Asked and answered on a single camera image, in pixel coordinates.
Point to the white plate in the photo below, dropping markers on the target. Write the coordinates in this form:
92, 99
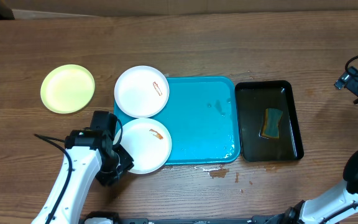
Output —
141, 91
148, 142

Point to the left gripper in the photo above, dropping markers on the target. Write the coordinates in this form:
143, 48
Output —
127, 163

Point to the yellow-green rimmed plate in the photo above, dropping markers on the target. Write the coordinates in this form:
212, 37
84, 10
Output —
67, 89

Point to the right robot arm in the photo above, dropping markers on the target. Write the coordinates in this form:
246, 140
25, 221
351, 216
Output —
336, 204

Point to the teal plastic tray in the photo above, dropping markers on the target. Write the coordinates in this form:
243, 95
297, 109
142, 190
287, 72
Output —
201, 118

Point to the black rectangular water tray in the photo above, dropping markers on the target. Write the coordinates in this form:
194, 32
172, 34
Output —
252, 99

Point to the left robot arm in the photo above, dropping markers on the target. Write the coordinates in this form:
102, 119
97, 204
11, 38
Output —
87, 155

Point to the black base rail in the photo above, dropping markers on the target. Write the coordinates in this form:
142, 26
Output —
113, 217

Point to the green yellow sponge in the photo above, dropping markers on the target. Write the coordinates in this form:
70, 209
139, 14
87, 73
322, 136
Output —
271, 123

